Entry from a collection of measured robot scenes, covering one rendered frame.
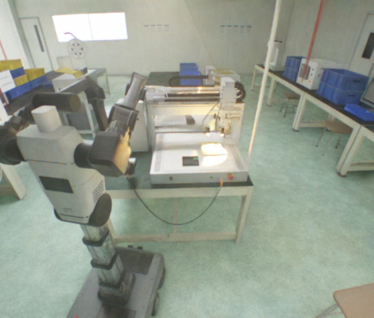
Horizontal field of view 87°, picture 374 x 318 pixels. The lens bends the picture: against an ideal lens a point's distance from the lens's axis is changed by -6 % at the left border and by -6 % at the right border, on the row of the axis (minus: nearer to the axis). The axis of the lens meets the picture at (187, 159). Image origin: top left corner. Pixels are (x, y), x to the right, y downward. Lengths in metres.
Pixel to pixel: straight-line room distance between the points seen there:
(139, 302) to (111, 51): 8.35
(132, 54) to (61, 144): 8.16
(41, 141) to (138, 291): 1.21
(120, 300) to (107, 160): 1.14
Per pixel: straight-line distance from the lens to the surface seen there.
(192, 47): 8.67
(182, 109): 1.73
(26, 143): 0.87
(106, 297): 1.67
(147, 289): 1.67
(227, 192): 1.62
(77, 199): 0.91
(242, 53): 9.02
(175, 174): 1.51
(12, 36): 10.15
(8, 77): 3.23
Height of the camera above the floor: 1.78
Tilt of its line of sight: 34 degrees down
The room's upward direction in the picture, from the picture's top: straight up
